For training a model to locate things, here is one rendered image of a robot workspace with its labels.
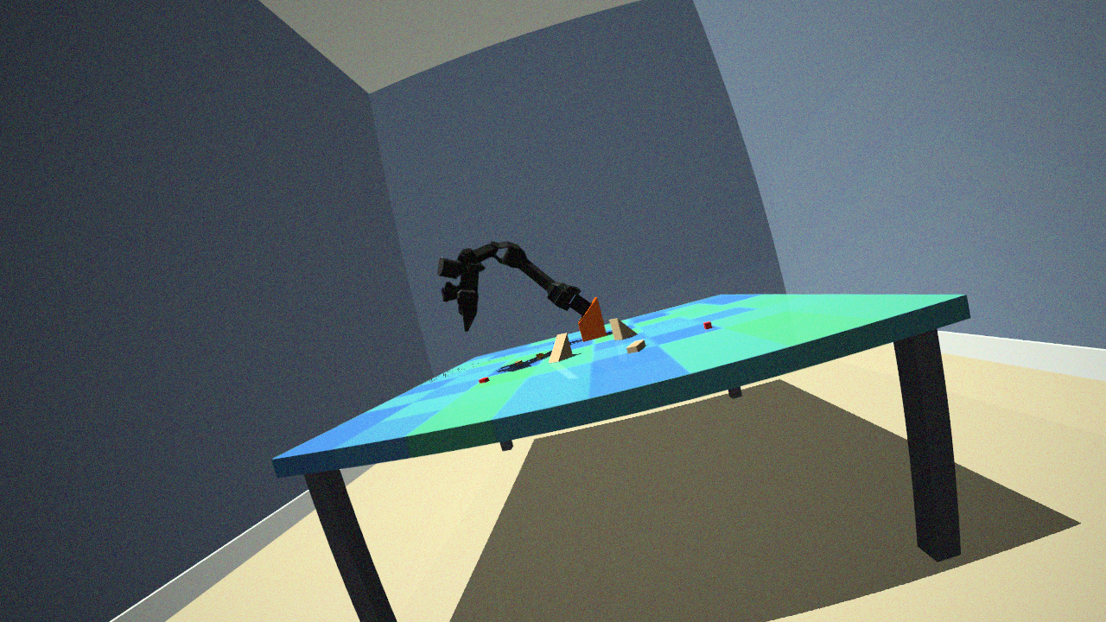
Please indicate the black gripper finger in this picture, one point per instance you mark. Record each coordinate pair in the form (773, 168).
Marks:
(468, 308)
(471, 321)

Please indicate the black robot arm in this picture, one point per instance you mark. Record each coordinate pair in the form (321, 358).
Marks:
(468, 264)

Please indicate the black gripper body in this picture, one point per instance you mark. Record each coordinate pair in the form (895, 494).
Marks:
(469, 290)

